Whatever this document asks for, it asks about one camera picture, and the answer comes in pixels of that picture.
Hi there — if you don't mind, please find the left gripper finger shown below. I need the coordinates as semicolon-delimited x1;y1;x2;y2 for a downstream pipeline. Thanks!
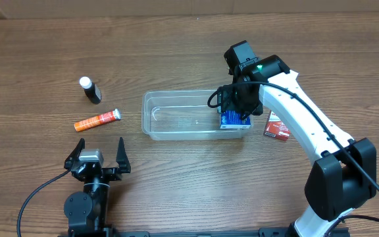
116;137;131;173
64;138;85;170

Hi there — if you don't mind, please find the blue medicine box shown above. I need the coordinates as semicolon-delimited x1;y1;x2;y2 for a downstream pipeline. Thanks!
220;111;251;130

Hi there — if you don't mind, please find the red medicine box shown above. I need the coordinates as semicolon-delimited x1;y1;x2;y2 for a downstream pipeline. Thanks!
263;111;290;141

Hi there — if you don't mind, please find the orange tablet tube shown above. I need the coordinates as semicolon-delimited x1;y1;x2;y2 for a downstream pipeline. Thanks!
74;109;121;132

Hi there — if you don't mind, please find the dark bottle white cap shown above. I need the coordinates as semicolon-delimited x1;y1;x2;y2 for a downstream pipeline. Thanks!
79;76;101;104

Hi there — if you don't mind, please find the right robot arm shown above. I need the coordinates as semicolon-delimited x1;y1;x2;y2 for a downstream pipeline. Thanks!
213;41;376;236

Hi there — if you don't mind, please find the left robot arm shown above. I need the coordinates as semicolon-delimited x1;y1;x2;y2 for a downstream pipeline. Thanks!
64;138;131;236

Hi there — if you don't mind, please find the clear plastic container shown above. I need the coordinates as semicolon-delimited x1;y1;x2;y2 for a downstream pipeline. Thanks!
141;90;253;141

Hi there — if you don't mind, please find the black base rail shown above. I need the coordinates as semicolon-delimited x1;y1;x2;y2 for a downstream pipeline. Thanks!
57;224;351;237

